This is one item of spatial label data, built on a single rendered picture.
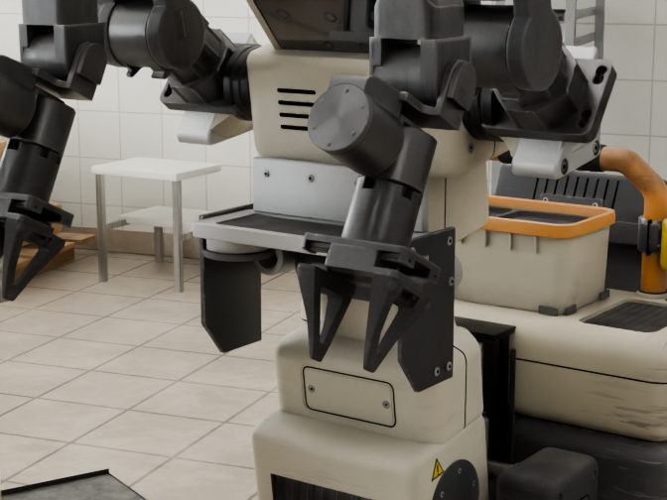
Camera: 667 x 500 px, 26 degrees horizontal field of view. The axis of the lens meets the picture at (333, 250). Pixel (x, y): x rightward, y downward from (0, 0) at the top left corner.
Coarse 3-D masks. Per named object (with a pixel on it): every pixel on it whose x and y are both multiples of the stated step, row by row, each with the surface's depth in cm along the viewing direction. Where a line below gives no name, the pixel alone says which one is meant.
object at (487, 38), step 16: (464, 16) 131; (480, 16) 130; (496, 16) 129; (512, 16) 128; (464, 32) 130; (480, 32) 129; (496, 32) 128; (480, 48) 129; (496, 48) 128; (480, 64) 130; (496, 64) 129; (480, 80) 131; (496, 80) 130; (512, 96) 131
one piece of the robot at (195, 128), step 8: (232, 40) 169; (240, 40) 169; (248, 40) 168; (192, 112) 167; (200, 112) 166; (184, 120) 167; (192, 120) 167; (200, 120) 166; (208, 120) 165; (184, 128) 167; (192, 128) 166; (200, 128) 165; (208, 128) 165; (184, 136) 166; (192, 136) 166; (200, 136) 165; (208, 136) 164; (216, 136) 165; (200, 144) 166; (208, 144) 165
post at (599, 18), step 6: (600, 0) 508; (600, 6) 509; (600, 12) 509; (600, 18) 509; (600, 24) 510; (600, 30) 510; (600, 36) 511; (600, 42) 511; (600, 48) 511; (600, 54) 512
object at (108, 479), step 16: (64, 480) 343; (80, 480) 344; (96, 480) 344; (112, 480) 344; (16, 496) 334; (32, 496) 334; (48, 496) 334; (64, 496) 334; (80, 496) 334; (96, 496) 334; (112, 496) 334; (128, 496) 334
